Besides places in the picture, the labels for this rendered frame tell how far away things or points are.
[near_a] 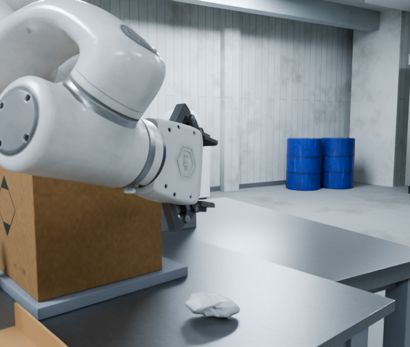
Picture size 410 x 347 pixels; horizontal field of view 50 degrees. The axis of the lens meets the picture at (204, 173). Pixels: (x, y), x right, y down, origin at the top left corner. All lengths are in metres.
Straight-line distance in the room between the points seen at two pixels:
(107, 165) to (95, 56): 0.10
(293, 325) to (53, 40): 0.51
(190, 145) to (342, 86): 8.56
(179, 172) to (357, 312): 0.40
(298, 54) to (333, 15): 0.96
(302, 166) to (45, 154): 7.05
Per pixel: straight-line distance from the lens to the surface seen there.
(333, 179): 7.72
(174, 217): 0.56
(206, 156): 6.21
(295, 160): 7.39
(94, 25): 0.42
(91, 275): 0.79
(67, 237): 0.75
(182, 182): 0.53
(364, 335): 0.85
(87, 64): 0.40
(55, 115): 0.37
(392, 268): 1.03
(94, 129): 0.40
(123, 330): 0.69
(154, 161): 0.47
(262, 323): 0.71
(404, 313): 1.16
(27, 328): 0.69
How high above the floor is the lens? 1.13
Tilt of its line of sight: 7 degrees down
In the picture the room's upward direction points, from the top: straight up
